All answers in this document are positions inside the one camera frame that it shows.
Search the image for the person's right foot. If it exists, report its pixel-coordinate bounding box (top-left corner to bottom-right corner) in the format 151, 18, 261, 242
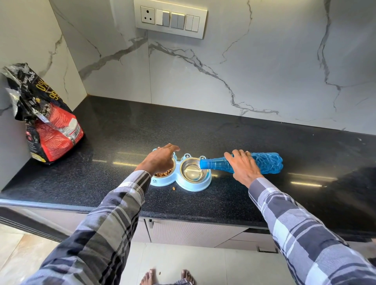
180, 269, 196, 285

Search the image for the black and red pet food bag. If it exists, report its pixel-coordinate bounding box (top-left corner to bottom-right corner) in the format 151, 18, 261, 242
1, 63, 85, 164

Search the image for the steel bowl with water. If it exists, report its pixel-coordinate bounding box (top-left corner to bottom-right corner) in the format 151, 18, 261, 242
180, 158, 210, 182

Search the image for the beige cabinet drawer front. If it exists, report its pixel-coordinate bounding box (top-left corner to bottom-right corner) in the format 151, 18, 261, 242
215, 231, 279, 253

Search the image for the person's foot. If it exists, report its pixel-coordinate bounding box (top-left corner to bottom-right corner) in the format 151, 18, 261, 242
180, 269, 196, 285
140, 268, 157, 285

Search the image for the steel bowl with kibble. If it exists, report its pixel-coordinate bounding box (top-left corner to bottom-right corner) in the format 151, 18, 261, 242
153, 158, 177, 178

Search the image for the person's right hand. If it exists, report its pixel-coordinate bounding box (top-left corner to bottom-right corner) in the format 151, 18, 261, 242
224, 149, 264, 188

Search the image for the blue plastic water bottle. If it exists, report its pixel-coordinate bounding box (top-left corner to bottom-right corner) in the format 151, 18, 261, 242
200, 152, 284, 175

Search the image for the person's left foot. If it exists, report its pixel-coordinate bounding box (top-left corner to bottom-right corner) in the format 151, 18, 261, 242
140, 268, 157, 285

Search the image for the person's right forearm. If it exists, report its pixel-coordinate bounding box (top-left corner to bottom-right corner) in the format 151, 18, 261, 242
248, 177, 376, 285

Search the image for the person's left hand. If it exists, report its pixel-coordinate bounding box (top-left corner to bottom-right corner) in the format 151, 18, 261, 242
135, 143, 181, 177

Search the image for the white wall switch panel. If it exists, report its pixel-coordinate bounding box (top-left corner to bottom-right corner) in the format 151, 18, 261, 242
134, 0, 208, 40

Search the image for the person's left forearm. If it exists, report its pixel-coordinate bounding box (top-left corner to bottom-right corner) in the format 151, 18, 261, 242
22, 170, 152, 285

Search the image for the light blue double pet feeder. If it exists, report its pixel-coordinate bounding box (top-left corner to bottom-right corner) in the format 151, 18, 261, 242
149, 148, 212, 192

